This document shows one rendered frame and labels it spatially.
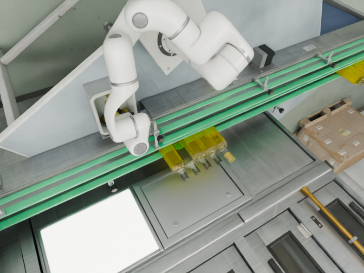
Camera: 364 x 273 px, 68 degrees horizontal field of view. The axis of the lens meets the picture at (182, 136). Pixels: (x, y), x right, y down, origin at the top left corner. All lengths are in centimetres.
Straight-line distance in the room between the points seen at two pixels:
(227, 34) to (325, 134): 436
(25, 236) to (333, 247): 130
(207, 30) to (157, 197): 78
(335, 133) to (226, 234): 412
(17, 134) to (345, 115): 514
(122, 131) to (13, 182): 55
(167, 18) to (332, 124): 471
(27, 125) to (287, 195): 116
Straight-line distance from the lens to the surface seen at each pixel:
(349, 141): 518
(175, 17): 78
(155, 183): 130
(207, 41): 81
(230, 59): 85
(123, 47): 80
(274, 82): 148
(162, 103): 124
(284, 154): 156
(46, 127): 121
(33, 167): 127
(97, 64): 108
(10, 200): 125
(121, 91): 83
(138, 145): 94
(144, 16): 75
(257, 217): 131
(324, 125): 521
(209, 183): 131
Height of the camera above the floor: 163
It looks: 33 degrees down
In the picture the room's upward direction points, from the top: 143 degrees clockwise
